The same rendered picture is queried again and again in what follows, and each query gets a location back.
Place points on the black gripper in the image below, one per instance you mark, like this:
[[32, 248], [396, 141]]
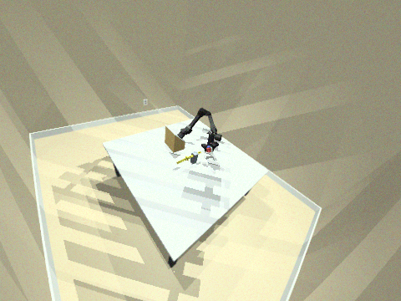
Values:
[[204, 145]]

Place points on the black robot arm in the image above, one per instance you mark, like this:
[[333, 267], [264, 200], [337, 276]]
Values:
[[188, 128]]

